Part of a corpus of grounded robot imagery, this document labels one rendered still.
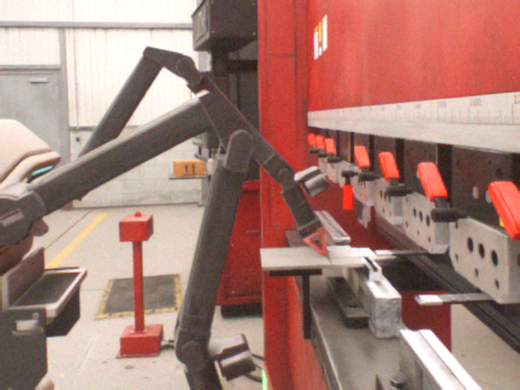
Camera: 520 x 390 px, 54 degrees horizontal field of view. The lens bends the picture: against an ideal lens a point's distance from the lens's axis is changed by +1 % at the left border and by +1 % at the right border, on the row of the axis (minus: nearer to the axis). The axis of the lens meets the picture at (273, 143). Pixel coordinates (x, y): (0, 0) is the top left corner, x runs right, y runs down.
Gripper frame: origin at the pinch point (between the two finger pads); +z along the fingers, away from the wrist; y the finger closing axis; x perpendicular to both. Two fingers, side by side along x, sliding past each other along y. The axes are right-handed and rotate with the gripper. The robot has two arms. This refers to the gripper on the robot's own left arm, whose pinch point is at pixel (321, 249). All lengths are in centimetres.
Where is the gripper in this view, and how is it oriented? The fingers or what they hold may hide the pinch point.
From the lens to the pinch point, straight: 143.1
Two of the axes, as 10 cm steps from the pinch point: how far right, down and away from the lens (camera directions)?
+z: 4.6, 8.8, 0.9
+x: -8.8, 4.7, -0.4
